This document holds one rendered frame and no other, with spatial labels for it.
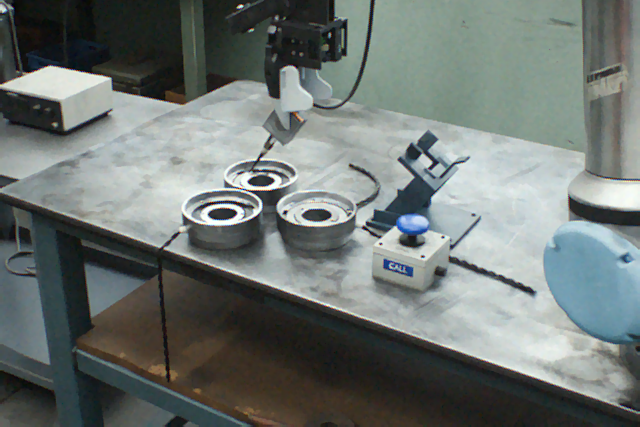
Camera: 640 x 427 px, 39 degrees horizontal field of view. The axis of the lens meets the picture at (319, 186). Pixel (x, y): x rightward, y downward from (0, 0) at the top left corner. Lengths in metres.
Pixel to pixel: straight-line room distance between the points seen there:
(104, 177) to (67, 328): 0.24
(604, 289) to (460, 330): 0.26
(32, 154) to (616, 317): 1.27
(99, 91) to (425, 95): 1.29
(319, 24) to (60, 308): 0.61
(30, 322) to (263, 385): 0.93
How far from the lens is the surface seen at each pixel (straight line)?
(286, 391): 1.33
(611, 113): 0.78
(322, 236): 1.14
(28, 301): 2.24
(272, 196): 1.23
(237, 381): 1.35
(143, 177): 1.38
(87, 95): 1.91
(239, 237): 1.15
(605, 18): 0.76
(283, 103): 1.19
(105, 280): 2.27
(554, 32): 2.70
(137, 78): 3.05
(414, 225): 1.07
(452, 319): 1.04
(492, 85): 2.81
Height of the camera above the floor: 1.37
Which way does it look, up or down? 26 degrees down
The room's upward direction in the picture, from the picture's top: straight up
